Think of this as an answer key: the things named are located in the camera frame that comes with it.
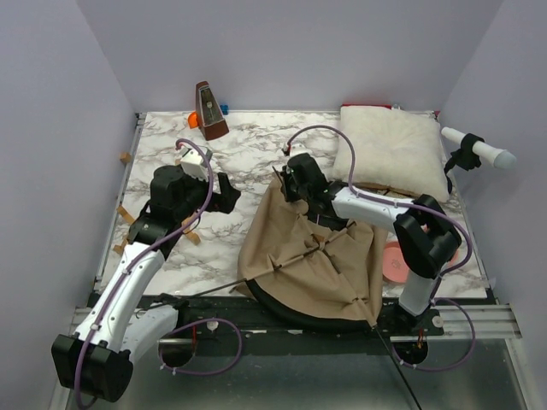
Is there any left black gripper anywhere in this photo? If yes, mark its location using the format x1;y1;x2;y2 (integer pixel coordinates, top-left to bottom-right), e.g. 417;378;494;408
175;168;241;221

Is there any tan pet tent fabric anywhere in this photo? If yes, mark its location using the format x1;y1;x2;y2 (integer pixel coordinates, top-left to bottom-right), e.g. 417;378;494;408
237;177;383;326

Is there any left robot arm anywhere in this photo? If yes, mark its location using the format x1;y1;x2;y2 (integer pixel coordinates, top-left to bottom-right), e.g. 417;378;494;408
51;166;240;409

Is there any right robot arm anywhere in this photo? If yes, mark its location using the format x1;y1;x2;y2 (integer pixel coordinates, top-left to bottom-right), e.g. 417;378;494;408
276;154;462;335

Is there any pink cat-ear pet bowl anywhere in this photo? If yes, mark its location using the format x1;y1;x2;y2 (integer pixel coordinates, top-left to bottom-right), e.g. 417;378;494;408
382;242;409;284

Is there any brown wooden metronome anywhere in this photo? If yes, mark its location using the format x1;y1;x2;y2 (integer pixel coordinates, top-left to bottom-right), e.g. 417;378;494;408
196;81;229;141

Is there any orange plastic cup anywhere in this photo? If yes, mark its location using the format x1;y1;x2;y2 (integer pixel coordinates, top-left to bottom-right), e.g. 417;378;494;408
187;111;200;129

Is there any white fluffy pillow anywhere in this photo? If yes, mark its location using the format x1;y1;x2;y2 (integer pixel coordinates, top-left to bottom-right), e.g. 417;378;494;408
339;106;450;202

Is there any wooden block on edge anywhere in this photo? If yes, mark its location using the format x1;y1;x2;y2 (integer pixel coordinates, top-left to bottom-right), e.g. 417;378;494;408
120;152;132;164

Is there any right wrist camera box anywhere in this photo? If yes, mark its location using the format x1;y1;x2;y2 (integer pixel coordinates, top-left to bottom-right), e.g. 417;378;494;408
282;143;309;157

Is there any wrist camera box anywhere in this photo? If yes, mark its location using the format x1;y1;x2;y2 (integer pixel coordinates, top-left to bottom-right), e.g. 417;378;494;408
177;146;209;181
282;143;309;157

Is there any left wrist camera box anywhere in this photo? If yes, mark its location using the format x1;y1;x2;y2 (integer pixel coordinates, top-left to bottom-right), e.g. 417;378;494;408
177;146;209;181

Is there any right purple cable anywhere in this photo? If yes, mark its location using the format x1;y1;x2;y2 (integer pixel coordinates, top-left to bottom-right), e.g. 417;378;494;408
284;125;478;372

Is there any purple cable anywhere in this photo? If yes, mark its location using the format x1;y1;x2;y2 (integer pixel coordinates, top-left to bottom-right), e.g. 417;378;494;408
284;125;478;372
73;138;244;407

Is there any wooden stand frame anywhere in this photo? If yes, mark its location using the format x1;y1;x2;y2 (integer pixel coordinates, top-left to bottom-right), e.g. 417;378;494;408
111;204;202;256

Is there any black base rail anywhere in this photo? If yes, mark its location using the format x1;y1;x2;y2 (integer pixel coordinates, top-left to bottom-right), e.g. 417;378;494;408
159;296;444;364

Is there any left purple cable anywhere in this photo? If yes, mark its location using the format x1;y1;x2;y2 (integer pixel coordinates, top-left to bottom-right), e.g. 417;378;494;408
73;138;244;407

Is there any white microphone on mount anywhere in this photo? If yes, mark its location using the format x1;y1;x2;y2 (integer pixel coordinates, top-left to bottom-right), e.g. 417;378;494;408
440;126;516;173

